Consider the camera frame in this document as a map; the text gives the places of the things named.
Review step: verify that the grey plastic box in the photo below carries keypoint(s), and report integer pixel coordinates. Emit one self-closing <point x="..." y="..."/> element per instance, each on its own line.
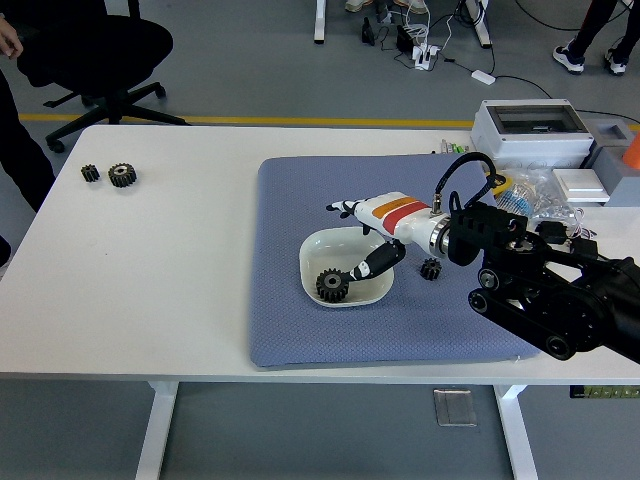
<point x="615" y="165"/>

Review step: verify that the grey electrical enclosure box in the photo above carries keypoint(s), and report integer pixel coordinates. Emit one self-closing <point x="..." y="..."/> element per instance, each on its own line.
<point x="525" y="142"/>

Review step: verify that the white power adapter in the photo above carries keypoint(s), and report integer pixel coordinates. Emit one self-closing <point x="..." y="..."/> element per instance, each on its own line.
<point x="482" y="76"/>

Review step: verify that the white table leg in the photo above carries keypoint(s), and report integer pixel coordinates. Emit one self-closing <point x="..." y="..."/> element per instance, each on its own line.
<point x="157" y="430"/>
<point x="517" y="435"/>

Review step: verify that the small black gear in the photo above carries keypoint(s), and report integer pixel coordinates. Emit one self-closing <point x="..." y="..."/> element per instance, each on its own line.
<point x="430" y="270"/>
<point x="89" y="174"/>

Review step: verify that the black office chair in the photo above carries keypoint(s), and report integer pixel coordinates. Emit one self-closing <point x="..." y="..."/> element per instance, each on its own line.
<point x="100" y="45"/>

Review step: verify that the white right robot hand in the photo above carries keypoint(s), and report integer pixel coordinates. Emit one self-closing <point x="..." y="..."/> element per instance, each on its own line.
<point x="395" y="215"/>

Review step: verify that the large black gear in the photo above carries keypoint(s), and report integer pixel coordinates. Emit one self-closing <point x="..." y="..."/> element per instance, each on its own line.
<point x="122" y="176"/>
<point x="332" y="286"/>

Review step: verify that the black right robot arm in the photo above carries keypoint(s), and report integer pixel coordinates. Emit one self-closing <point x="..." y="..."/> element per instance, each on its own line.
<point x="550" y="290"/>

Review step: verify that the person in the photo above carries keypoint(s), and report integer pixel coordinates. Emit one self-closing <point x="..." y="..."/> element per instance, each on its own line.
<point x="357" y="5"/>
<point x="590" y="25"/>
<point x="20" y="150"/>

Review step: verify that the black desk control panel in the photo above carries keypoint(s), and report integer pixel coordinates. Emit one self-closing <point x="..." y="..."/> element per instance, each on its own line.
<point x="605" y="392"/>

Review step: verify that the black power brick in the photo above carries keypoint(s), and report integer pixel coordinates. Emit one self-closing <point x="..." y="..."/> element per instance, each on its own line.
<point x="404" y="37"/>

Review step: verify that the orange object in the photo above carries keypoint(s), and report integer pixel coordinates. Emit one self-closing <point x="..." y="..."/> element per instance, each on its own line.
<point x="632" y="152"/>

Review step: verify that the metal floor plate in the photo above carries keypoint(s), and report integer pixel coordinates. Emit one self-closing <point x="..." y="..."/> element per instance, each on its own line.
<point x="455" y="407"/>

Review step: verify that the white desk leg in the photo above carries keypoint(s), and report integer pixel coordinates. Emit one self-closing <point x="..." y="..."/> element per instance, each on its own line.
<point x="320" y="20"/>
<point x="480" y="25"/>

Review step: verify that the clear bag of parts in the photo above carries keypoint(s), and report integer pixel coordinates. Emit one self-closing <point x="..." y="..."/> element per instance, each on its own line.
<point x="547" y="200"/>

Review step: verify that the yellow tape measure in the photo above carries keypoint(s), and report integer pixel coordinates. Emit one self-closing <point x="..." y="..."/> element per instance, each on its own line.
<point x="504" y="181"/>

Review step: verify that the blue-grey woven mat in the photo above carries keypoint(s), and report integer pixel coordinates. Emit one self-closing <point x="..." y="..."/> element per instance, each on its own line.
<point x="310" y="200"/>

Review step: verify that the white switch plate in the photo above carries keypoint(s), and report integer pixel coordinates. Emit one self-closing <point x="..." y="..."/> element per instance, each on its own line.
<point x="580" y="184"/>

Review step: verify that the white power strip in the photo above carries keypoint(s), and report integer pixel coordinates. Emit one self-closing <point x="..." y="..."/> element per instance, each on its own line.
<point x="424" y="56"/>

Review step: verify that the white square dish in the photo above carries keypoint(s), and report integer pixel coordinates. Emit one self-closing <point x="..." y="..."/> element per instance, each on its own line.
<point x="325" y="250"/>

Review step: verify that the bag of blue resistors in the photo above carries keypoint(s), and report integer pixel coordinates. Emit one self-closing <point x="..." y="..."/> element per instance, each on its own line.
<point x="517" y="200"/>

